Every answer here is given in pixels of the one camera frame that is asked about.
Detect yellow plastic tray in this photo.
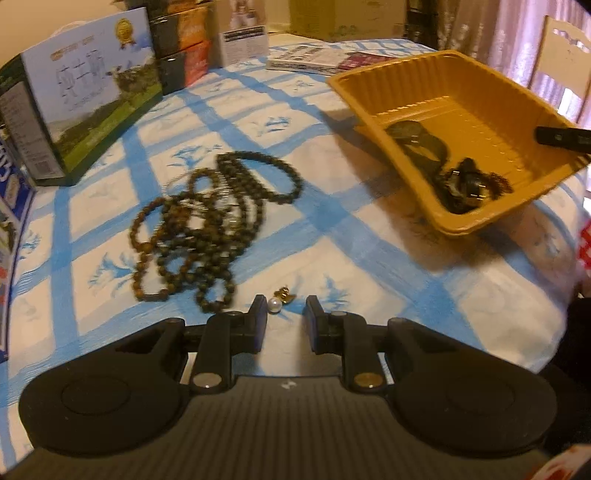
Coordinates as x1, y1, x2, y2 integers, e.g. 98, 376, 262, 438
327, 51, 590, 236

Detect dark wooden bead necklace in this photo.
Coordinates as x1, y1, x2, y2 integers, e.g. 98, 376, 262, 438
156, 150, 306, 315

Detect black jewelry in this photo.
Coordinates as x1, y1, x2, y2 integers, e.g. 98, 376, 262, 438
386, 120, 513, 214

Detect white pearl earring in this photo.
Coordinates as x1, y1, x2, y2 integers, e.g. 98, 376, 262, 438
267, 286, 296, 314

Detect light wooden chair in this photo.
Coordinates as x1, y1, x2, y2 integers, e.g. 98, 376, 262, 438
528, 15, 590, 126

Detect blue white checkered tablecloth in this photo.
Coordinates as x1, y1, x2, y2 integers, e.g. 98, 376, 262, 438
1, 60, 586, 468

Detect red white checkered cloth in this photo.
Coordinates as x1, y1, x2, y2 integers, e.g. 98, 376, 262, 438
578, 220, 591, 271

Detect pink patterned curtain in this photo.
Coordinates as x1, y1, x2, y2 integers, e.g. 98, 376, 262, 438
437, 0, 590, 92

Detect blue milk carton box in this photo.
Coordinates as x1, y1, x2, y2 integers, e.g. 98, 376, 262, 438
0, 141, 35, 363

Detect bottom red instant noodle bowl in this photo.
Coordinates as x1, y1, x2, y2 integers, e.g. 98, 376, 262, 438
157, 41, 211, 95

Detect white and purple book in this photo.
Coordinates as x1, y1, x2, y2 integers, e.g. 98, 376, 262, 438
266, 44, 393, 76

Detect brown cardboard box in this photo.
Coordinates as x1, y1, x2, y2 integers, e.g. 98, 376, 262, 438
288, 0, 408, 42

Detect white green milk carton box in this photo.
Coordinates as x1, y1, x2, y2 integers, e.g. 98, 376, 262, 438
1, 7, 162, 186

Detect small white product box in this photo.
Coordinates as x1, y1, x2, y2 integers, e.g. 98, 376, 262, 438
212, 0, 269, 67

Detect middle orange instant noodle bowl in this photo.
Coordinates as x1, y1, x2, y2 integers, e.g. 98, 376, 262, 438
146, 1, 211, 58

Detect brown wooden bead bracelet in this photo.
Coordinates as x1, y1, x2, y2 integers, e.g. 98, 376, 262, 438
128, 195, 195, 303

